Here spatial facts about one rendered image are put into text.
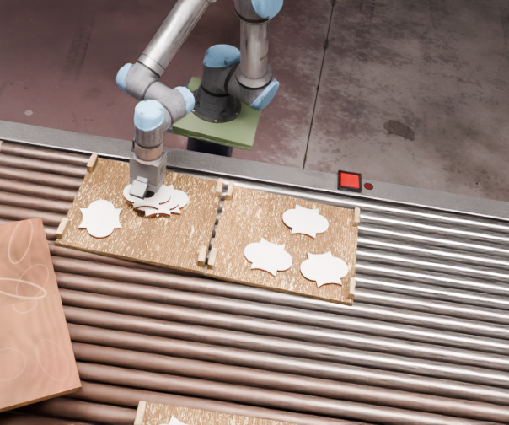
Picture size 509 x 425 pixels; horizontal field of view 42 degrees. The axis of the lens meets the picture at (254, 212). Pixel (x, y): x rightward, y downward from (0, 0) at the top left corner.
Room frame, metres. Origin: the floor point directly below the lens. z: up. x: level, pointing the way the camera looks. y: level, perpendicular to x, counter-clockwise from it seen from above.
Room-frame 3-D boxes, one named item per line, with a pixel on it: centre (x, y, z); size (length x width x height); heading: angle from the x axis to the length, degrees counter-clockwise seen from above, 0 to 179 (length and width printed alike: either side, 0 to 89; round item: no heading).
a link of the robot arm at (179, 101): (1.39, 0.29, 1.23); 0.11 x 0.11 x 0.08; 63
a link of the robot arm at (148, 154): (1.29, 0.32, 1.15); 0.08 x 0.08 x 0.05
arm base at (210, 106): (1.82, 0.21, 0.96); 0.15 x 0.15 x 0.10
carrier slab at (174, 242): (1.25, 0.31, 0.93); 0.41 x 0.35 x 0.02; 91
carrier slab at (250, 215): (1.25, -0.11, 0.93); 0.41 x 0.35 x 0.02; 90
